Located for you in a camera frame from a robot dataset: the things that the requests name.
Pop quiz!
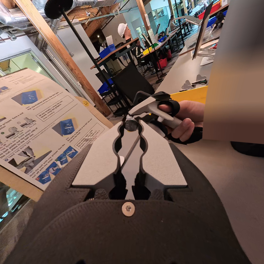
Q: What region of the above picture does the desktop tablet stand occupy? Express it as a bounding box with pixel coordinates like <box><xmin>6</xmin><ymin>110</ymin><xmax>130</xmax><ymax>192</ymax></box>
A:
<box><xmin>192</xmin><ymin>2</ymin><xmax>219</xmax><ymax>66</ymax></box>

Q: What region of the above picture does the wooden top work desk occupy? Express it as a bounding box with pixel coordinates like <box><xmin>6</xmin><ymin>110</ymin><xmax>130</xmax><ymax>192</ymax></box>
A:
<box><xmin>90</xmin><ymin>37</ymin><xmax>139</xmax><ymax>69</ymax></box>

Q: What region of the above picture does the aluminium rail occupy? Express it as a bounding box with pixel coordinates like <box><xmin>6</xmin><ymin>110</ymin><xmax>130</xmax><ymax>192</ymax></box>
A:
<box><xmin>44</xmin><ymin>49</ymin><xmax>91</xmax><ymax>101</ymax></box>

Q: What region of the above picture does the mannequin head white helmet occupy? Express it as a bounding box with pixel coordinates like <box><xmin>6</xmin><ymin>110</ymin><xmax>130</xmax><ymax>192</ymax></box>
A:
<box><xmin>118</xmin><ymin>23</ymin><xmax>132</xmax><ymax>39</ymax></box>

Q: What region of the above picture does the steel hex nut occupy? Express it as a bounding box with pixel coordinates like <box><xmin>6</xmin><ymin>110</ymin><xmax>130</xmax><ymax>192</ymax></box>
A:
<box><xmin>125</xmin><ymin>121</ymin><xmax>138</xmax><ymax>132</ymax></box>

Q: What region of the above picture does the grey cloud-shaped stand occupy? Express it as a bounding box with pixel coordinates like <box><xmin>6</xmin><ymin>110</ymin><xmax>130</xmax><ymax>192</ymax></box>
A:
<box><xmin>193</xmin><ymin>74</ymin><xmax>207</xmax><ymax>85</ymax></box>
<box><xmin>178</xmin><ymin>80</ymin><xmax>194</xmax><ymax>92</ymax></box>

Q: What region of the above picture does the black pole lamp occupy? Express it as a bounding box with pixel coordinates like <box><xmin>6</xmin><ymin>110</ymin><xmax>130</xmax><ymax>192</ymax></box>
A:
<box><xmin>44</xmin><ymin>0</ymin><xmax>132</xmax><ymax>108</ymax></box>

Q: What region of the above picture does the yellow plastic bin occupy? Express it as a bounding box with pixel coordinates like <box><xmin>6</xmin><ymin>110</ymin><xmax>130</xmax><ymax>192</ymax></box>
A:
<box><xmin>170</xmin><ymin>85</ymin><xmax>209</xmax><ymax>104</ymax></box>

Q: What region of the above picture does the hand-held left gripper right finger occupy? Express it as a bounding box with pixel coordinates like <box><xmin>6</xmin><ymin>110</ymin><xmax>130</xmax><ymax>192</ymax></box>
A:
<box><xmin>132</xmin><ymin>120</ymin><xmax>188</xmax><ymax>200</ymax></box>

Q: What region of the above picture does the red storage bin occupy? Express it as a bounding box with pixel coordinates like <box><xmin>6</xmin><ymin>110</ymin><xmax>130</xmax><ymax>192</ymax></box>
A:
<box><xmin>198</xmin><ymin>2</ymin><xmax>221</xmax><ymax>20</ymax></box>

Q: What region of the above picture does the silver ribbed air duct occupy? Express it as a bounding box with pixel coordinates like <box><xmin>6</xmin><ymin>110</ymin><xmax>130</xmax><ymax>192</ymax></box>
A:
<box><xmin>0</xmin><ymin>0</ymin><xmax>50</xmax><ymax>27</ymax></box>

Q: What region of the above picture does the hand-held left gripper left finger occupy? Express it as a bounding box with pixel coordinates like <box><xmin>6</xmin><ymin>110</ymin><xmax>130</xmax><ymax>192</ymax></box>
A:
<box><xmin>72</xmin><ymin>121</ymin><xmax>127</xmax><ymax>200</ymax></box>

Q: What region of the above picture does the instruction sheet on stand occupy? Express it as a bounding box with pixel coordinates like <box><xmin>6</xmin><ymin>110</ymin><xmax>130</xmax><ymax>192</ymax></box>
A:
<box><xmin>0</xmin><ymin>96</ymin><xmax>114</xmax><ymax>201</ymax></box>

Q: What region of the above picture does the black wire rack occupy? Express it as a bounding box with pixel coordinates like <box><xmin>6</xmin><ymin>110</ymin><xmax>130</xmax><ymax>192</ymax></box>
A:
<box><xmin>95</xmin><ymin>69</ymin><xmax>132</xmax><ymax>116</ymax></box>

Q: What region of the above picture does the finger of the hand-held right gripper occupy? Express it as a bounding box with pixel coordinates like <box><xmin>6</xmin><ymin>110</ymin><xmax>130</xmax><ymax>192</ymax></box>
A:
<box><xmin>128</xmin><ymin>96</ymin><xmax>159</xmax><ymax>116</ymax></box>
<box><xmin>134</xmin><ymin>113</ymin><xmax>159</xmax><ymax>125</ymax></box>

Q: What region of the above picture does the wooden post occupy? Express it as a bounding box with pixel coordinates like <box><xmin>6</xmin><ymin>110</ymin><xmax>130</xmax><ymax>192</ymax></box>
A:
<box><xmin>136</xmin><ymin>0</ymin><xmax>152</xmax><ymax>31</ymax></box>
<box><xmin>13</xmin><ymin>0</ymin><xmax>112</xmax><ymax>116</ymax></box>

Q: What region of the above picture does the printed instruction sheet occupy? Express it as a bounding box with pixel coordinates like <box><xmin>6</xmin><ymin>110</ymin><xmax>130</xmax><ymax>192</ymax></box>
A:
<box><xmin>0</xmin><ymin>68</ymin><xmax>110</xmax><ymax>191</ymax></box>

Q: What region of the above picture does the blue storage bin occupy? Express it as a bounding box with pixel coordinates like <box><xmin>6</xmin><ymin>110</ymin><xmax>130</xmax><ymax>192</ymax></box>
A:
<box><xmin>99</xmin><ymin>43</ymin><xmax>116</xmax><ymax>58</ymax></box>
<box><xmin>97</xmin><ymin>81</ymin><xmax>114</xmax><ymax>94</ymax></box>

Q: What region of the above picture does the black upright panel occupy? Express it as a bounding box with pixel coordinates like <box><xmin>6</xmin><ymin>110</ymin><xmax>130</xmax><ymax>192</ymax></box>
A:
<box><xmin>112</xmin><ymin>62</ymin><xmax>155</xmax><ymax>108</ymax></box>

